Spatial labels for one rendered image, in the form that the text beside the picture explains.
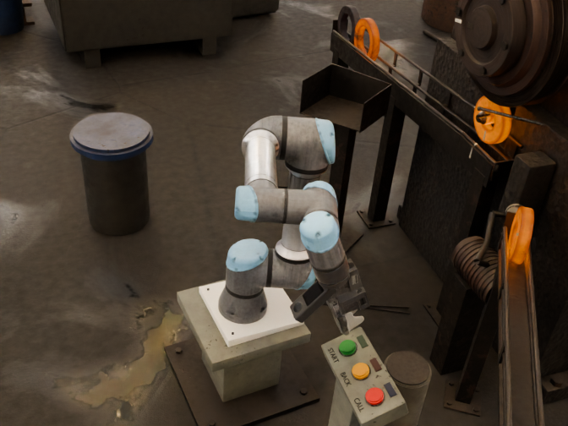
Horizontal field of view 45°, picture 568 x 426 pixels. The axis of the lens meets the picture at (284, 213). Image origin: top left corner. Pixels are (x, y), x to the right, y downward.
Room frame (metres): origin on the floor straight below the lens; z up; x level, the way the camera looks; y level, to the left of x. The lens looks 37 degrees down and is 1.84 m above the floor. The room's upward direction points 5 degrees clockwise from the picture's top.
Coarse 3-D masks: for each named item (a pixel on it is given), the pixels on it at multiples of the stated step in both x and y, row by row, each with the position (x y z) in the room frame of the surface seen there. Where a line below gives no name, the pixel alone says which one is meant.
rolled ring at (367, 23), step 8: (360, 24) 2.85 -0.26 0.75; (368, 24) 2.79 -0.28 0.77; (360, 32) 2.87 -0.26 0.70; (376, 32) 2.76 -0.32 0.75; (360, 40) 2.87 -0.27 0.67; (376, 40) 2.74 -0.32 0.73; (360, 48) 2.85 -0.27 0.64; (376, 48) 2.73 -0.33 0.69; (368, 56) 2.75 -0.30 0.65; (376, 56) 2.74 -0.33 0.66
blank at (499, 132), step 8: (480, 104) 2.03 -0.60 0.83; (488, 104) 2.00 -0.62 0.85; (496, 104) 1.96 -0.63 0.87; (504, 112) 1.93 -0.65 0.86; (496, 120) 1.95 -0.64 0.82; (504, 120) 1.92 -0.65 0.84; (480, 128) 2.00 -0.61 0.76; (488, 128) 1.98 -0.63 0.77; (496, 128) 1.94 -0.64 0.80; (504, 128) 1.91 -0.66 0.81; (480, 136) 1.99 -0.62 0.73; (488, 136) 1.96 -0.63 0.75; (496, 136) 1.93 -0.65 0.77; (504, 136) 1.92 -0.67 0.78
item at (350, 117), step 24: (336, 72) 2.48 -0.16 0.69; (312, 96) 2.38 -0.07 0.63; (336, 96) 2.47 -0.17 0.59; (360, 96) 2.41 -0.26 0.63; (384, 96) 2.31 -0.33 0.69; (336, 120) 2.26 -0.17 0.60; (360, 120) 2.27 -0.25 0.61; (336, 144) 2.31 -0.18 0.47; (336, 168) 2.30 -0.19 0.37; (336, 192) 2.29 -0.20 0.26
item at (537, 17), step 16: (528, 0) 1.86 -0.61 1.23; (544, 0) 1.83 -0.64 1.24; (528, 16) 1.84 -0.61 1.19; (544, 16) 1.82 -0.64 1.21; (528, 32) 1.83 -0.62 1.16; (544, 32) 1.80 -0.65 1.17; (528, 48) 1.81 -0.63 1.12; (544, 48) 1.78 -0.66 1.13; (528, 64) 1.81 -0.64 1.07; (544, 64) 1.79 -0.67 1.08; (480, 80) 1.99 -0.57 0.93; (496, 80) 1.90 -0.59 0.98; (512, 80) 1.84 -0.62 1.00; (528, 80) 1.80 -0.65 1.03
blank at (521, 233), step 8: (520, 208) 1.55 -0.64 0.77; (528, 208) 1.54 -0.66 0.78; (520, 216) 1.51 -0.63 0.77; (528, 216) 1.49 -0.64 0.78; (512, 224) 1.58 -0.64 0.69; (520, 224) 1.48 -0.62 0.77; (528, 224) 1.47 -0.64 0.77; (512, 232) 1.54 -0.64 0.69; (520, 232) 1.46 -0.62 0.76; (528, 232) 1.45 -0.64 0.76; (512, 240) 1.53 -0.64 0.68; (520, 240) 1.44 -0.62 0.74; (528, 240) 1.44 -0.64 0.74; (512, 248) 1.47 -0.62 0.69; (520, 248) 1.44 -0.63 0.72; (512, 256) 1.44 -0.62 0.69; (520, 256) 1.43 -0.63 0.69; (520, 264) 1.45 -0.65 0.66
